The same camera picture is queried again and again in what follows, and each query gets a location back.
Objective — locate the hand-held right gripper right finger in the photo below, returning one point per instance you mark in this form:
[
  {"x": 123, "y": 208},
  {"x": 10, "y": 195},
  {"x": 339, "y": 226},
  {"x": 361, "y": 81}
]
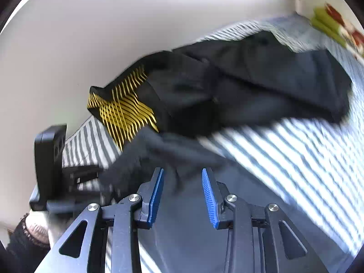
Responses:
[{"x": 209, "y": 199}]

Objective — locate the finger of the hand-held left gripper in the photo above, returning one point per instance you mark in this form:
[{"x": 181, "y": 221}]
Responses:
[{"x": 85, "y": 176}]

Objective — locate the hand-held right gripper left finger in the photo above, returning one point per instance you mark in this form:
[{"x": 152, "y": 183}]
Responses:
[{"x": 156, "y": 196}]

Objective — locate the dark grey pants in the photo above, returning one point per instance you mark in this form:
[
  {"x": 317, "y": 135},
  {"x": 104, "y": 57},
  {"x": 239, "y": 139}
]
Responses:
[{"x": 184, "y": 233}]

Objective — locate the person's left forearm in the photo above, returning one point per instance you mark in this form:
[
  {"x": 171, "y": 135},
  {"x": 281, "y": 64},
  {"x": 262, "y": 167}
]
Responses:
[{"x": 37, "y": 227}]

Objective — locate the blue striped quilt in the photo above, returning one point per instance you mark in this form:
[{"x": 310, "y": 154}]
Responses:
[{"x": 298, "y": 162}]

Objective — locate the black garment with yellow stripes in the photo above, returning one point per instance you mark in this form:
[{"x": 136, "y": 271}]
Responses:
[{"x": 256, "y": 76}]

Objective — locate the red floral folded blanket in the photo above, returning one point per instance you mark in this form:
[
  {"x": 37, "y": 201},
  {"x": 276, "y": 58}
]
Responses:
[{"x": 352, "y": 31}]

